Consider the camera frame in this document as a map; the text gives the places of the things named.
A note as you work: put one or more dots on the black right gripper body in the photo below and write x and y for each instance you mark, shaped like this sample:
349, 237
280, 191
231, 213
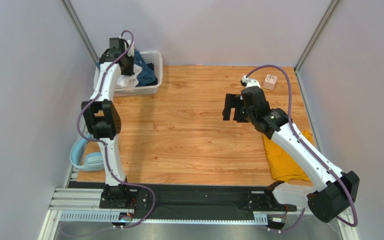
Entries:
238, 107

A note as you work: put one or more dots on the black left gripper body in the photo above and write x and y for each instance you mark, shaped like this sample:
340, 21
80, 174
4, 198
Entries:
129, 69

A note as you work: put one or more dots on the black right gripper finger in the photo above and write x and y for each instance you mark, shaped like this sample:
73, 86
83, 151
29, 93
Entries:
229, 103
239, 104

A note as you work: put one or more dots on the white t shirt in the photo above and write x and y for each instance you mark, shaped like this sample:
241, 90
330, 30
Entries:
129, 81

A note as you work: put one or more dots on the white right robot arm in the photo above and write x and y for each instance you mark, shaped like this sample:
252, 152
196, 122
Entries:
333, 190

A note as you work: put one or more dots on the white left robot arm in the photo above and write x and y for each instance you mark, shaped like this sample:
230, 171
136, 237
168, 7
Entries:
102, 119

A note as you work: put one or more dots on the blue t shirt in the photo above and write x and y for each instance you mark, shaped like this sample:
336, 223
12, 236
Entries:
147, 77

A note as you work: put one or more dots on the white plastic laundry basket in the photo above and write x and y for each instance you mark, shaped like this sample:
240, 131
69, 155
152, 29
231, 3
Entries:
155, 58

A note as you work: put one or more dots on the small pink box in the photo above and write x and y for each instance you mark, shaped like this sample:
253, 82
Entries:
269, 82

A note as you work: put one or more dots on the folded yellow t shirt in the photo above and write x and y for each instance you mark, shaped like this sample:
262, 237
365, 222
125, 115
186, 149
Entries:
281, 164

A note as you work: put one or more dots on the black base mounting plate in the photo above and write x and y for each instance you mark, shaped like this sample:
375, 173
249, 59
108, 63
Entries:
201, 202

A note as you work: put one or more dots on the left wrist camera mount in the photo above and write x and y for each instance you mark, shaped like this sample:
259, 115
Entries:
130, 47

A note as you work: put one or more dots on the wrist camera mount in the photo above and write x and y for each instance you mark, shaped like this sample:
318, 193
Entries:
248, 82
130, 47

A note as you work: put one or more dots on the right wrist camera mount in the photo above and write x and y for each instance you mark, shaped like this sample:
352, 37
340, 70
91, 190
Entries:
248, 82

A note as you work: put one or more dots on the aluminium frame rail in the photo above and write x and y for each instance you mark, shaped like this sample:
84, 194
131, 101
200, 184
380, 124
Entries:
75, 213

